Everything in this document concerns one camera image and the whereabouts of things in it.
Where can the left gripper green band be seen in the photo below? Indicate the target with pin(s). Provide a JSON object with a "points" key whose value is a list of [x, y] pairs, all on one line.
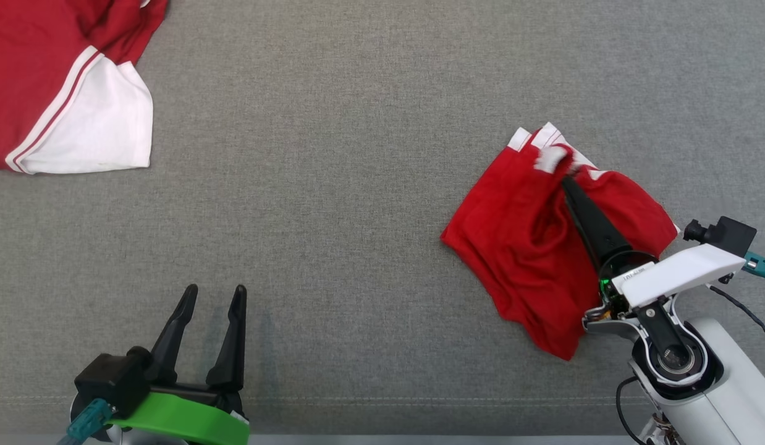
{"points": [[185, 420]]}

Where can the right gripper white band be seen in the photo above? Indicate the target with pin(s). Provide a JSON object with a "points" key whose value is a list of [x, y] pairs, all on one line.
{"points": [[679, 275]]}

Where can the red Bulls 23 shorts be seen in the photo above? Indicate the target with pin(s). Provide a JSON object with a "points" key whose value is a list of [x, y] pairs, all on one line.
{"points": [[518, 247]]}

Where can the red white-sleeved Bulls jersey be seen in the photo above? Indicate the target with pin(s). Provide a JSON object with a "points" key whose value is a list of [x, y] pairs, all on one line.
{"points": [[36, 74]]}

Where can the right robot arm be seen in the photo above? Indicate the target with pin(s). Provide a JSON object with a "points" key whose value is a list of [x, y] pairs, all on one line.
{"points": [[728, 395]]}

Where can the grey fabric sofa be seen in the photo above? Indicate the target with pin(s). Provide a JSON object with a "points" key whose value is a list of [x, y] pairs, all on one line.
{"points": [[333, 216]]}

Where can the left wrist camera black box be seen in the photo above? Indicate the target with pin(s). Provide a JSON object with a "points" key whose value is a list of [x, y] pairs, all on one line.
{"points": [[110, 380]]}

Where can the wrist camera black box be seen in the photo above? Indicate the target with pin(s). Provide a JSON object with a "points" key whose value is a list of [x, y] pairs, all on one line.
{"points": [[110, 380], [731, 235]]}

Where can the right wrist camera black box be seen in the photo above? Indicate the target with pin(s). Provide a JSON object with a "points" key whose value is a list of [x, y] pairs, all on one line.
{"points": [[731, 235]]}

